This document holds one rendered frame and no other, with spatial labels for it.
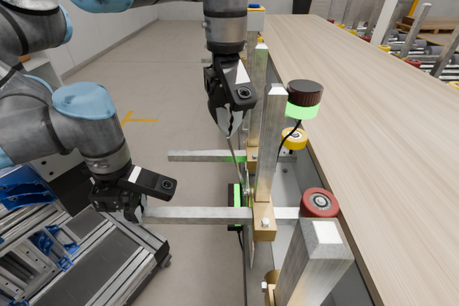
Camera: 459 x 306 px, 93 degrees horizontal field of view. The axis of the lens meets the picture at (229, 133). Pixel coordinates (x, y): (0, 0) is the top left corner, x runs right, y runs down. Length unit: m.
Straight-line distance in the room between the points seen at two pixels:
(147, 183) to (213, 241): 1.05
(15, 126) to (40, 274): 0.91
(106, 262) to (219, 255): 0.58
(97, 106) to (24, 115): 0.09
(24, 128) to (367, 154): 0.75
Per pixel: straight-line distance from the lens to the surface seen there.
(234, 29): 0.40
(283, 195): 0.91
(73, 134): 0.40
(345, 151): 0.72
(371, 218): 0.58
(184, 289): 1.41
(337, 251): 0.21
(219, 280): 1.40
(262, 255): 0.68
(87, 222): 1.51
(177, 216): 0.56
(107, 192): 0.52
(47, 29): 0.78
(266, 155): 0.45
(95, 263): 1.36
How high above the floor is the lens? 1.32
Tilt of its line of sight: 37 degrees down
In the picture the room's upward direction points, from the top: straight up
